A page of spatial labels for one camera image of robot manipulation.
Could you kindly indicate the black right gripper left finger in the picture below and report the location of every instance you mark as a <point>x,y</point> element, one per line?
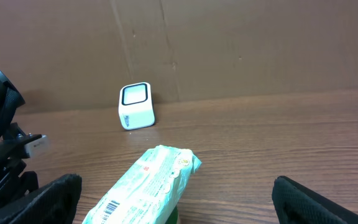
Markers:
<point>54,203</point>

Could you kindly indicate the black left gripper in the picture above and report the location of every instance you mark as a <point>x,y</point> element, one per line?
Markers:
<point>15,146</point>

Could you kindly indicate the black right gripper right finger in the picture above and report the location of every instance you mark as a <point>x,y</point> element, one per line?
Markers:
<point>296,204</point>

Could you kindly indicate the teal wet wipes pack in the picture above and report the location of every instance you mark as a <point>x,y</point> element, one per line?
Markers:
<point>149,191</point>

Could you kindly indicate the white barcode scanner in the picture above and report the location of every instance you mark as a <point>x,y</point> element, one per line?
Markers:
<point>136,108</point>

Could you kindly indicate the green lidded jar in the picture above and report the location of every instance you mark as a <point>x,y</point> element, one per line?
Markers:
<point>174,217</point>

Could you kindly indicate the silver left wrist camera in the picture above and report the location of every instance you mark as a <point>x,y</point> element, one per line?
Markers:
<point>37,146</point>

